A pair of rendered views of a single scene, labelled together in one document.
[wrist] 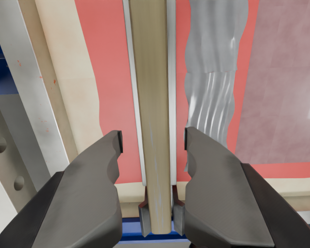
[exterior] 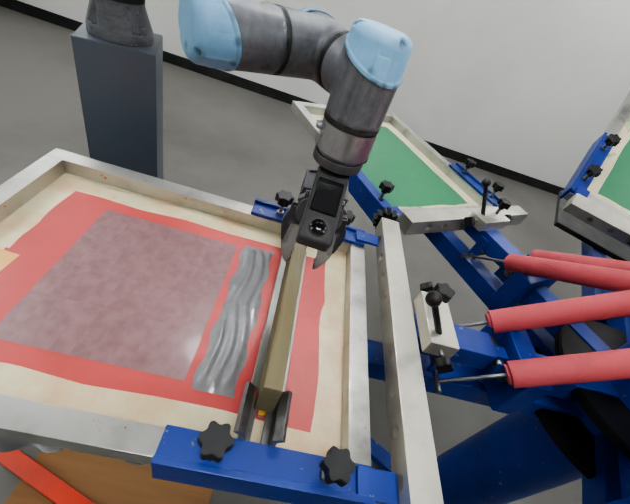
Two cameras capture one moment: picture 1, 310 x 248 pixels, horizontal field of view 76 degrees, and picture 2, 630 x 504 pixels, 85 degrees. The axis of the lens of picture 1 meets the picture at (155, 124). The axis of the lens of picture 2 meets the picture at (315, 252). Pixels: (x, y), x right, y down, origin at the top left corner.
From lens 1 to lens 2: 0.47 m
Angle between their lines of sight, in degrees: 22
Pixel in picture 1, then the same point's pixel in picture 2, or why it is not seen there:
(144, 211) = not seen: hidden behind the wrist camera
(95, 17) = (308, 357)
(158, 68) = (286, 296)
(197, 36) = (247, 328)
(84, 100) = (330, 316)
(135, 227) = not seen: hidden behind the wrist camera
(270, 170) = (210, 233)
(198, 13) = (243, 339)
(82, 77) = (327, 329)
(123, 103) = (304, 307)
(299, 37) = (178, 308)
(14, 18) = (354, 359)
